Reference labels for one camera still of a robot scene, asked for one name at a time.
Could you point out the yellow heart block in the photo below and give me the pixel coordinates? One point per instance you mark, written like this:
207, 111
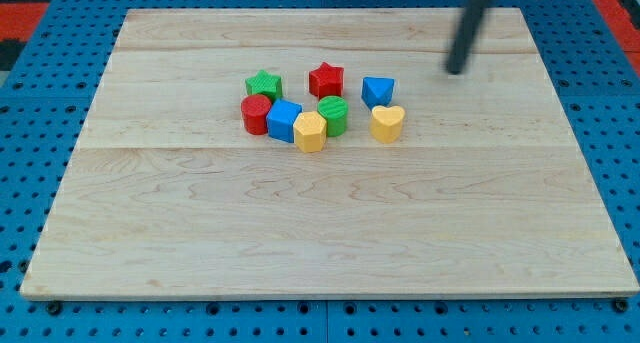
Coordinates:
386, 123

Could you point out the yellow hexagon block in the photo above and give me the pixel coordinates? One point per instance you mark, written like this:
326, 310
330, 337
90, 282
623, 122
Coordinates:
310, 132

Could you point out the green cylinder block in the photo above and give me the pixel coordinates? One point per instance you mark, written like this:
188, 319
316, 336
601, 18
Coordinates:
334, 110

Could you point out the blue cube block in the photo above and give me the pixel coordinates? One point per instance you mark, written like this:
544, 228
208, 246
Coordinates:
281, 118

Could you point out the red star block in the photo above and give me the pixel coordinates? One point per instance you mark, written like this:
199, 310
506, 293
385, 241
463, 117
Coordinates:
326, 80

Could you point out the red cylinder block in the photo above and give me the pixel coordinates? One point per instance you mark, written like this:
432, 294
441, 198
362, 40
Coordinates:
254, 110

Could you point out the blue triangle block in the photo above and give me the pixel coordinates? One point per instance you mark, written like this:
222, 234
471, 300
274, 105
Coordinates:
377, 91

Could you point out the green star block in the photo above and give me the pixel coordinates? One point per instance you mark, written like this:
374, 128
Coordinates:
265, 83

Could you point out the light wooden board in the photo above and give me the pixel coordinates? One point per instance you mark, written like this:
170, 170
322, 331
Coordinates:
485, 194

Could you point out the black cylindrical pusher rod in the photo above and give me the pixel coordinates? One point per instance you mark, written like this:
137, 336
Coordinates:
465, 35

